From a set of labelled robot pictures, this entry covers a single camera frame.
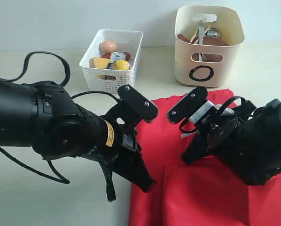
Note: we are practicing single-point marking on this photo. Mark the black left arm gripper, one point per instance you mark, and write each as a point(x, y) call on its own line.
point(116, 150)

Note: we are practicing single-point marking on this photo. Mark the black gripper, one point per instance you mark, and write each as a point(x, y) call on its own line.
point(212, 133)

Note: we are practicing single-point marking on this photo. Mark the red table cloth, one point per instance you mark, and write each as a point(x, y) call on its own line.
point(205, 193)

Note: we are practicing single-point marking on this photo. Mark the yellow lemon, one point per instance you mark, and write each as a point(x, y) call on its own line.
point(121, 65)

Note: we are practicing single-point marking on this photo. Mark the yellow cheese wedge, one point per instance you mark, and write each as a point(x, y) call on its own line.
point(99, 62)

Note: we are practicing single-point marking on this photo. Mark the brown wooden plate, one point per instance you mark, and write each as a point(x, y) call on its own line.
point(213, 42)

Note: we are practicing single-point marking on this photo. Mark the blue white milk carton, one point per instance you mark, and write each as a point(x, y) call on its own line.
point(115, 56)

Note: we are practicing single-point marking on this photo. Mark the red sausage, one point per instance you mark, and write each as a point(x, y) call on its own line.
point(128, 55)

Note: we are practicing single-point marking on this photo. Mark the dark wooden spoon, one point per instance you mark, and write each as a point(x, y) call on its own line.
point(183, 38)

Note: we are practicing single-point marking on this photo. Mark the stainless steel cup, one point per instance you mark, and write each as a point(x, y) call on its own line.
point(213, 33)

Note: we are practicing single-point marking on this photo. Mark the brown egg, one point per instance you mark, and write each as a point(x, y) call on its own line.
point(108, 46)

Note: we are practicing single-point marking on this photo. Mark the silver table knife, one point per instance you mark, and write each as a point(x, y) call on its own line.
point(201, 26)

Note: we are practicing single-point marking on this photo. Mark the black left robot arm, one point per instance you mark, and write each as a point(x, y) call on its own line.
point(45, 117)

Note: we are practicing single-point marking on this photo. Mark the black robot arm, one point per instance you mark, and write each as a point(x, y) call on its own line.
point(248, 143)

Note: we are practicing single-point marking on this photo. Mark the cream plastic bin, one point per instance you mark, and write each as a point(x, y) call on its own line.
point(188, 67)

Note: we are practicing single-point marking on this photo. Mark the white perforated plastic basket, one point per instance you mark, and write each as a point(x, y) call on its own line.
point(127, 41)

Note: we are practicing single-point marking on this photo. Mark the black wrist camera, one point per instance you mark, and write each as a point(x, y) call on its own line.
point(132, 107)
point(193, 107)

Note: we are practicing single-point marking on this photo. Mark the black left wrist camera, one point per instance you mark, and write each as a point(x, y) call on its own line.
point(132, 107)

